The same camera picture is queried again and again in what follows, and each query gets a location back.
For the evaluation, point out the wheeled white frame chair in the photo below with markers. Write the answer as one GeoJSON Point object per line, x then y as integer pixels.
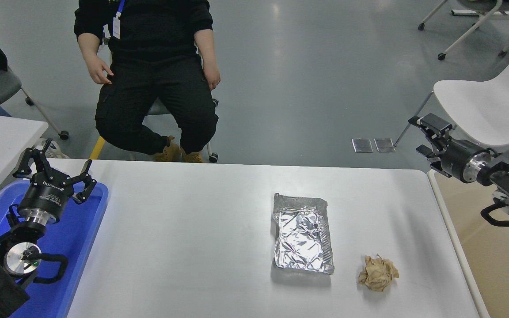
{"type": "Point", "coordinates": [480, 17]}

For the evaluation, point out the tan paper ball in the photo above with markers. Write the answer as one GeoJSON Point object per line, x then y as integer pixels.
{"type": "Point", "coordinates": [378, 274]}

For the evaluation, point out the person's right hand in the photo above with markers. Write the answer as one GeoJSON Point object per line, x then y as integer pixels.
{"type": "Point", "coordinates": [99, 70]}

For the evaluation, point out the large pale plastic bin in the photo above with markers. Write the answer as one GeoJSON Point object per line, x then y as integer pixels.
{"type": "Point", "coordinates": [493, 274]}

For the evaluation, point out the white shoe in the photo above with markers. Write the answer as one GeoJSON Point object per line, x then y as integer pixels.
{"type": "Point", "coordinates": [53, 152]}

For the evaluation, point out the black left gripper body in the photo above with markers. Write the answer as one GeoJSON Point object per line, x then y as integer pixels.
{"type": "Point", "coordinates": [47, 194]}

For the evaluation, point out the grey wheeled chair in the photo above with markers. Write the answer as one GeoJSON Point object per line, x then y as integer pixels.
{"type": "Point", "coordinates": [7, 84]}

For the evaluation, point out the person's left hand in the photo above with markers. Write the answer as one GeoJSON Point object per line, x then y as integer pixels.
{"type": "Point", "coordinates": [212, 77]}

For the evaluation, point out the silver foil tray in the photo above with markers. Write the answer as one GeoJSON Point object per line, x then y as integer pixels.
{"type": "Point", "coordinates": [303, 234]}

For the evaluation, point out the blue plastic tray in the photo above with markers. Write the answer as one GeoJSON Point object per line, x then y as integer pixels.
{"type": "Point", "coordinates": [77, 238]}

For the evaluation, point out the white shell chair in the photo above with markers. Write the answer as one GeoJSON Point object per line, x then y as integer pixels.
{"type": "Point", "coordinates": [488, 110]}

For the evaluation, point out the metal floor plate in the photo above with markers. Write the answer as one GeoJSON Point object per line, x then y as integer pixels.
{"type": "Point", "coordinates": [362, 145]}
{"type": "Point", "coordinates": [384, 145]}

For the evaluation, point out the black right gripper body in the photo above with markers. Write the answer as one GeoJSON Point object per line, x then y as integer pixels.
{"type": "Point", "coordinates": [455, 159]}

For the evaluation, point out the seated person with badge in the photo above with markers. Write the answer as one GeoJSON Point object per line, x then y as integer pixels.
{"type": "Point", "coordinates": [157, 66]}

